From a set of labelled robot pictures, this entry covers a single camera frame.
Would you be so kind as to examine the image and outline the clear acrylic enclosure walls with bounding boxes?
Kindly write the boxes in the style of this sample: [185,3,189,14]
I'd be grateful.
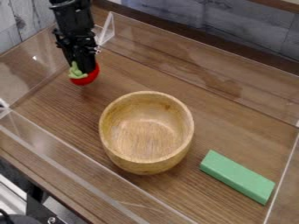
[0,13,299,224]

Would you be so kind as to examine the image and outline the wooden bowl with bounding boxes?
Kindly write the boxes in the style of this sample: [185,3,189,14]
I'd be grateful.
[98,91,195,175]

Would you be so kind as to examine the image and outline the black cable and clamp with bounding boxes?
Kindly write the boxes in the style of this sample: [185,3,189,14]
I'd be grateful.
[0,192,61,224]

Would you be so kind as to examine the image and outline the red toy strawberry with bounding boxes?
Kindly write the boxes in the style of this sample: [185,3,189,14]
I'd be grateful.
[69,61,101,86]

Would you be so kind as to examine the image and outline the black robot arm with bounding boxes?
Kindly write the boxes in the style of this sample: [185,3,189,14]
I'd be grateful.
[50,0,98,74]

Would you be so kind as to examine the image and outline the green rectangular block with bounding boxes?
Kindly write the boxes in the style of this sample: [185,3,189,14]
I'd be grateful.
[199,150,277,206]

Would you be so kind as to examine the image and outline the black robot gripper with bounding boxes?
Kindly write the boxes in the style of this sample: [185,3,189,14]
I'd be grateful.
[51,5,97,74]

